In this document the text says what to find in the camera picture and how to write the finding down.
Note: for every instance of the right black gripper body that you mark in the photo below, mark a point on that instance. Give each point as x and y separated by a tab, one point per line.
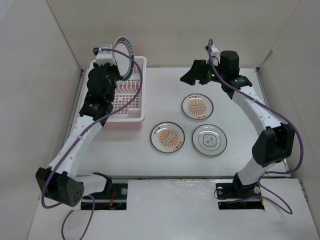
208	72

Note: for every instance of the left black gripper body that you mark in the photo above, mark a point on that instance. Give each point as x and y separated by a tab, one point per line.
111	70

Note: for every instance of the orange sunburst plate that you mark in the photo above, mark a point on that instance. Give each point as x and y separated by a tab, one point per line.
197	106
167	137

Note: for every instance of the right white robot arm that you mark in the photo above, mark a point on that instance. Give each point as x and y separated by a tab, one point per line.
275	133

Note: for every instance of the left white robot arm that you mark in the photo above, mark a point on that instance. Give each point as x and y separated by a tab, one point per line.
59	181

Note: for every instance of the pink white dish rack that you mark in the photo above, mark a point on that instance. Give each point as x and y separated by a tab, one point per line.
128	106

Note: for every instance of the white grey pattern plate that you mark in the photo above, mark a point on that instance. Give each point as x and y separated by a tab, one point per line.
209	140

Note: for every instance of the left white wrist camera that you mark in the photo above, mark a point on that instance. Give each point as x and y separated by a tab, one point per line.
104	56

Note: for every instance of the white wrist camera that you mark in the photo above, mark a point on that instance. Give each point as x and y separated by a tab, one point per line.
212	50
104	56

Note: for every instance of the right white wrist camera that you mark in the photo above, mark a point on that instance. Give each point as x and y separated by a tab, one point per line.
212	50

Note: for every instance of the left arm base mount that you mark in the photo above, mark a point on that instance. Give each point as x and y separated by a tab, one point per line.
116	200

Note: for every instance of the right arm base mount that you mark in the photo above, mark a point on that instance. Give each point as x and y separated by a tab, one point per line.
230	198

